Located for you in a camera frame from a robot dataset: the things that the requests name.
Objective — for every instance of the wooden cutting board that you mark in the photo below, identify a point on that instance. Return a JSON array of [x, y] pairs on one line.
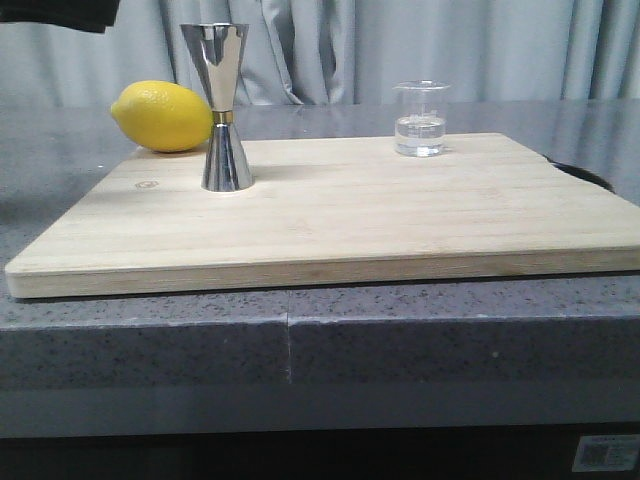
[[326, 211]]

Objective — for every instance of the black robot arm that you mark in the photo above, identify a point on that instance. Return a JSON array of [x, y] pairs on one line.
[[92, 16]]

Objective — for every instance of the grey curtain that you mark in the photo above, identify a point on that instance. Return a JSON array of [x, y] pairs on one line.
[[339, 52]]

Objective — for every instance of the black cutting board handle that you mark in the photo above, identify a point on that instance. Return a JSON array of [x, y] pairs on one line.
[[582, 174]]

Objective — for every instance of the glass measuring beaker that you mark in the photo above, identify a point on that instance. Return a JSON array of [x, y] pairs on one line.
[[421, 127]]

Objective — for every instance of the yellow lemon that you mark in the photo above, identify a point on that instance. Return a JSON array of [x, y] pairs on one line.
[[162, 116]]

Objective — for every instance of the white QR code label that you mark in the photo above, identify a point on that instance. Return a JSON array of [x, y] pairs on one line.
[[606, 453]]

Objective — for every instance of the steel double jigger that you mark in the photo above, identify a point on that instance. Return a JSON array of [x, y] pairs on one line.
[[216, 50]]

